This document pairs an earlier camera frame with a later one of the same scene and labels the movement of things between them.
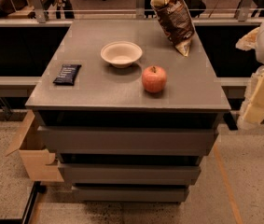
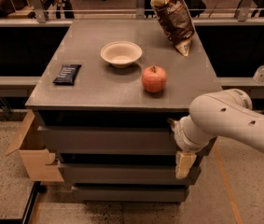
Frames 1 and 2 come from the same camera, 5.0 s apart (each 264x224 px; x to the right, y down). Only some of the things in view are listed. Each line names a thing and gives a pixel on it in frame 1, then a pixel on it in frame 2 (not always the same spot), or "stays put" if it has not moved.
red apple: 154,79 stays put
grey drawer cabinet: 126,118 stays put
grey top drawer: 127,141 stays put
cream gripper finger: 249,40 → 176,127
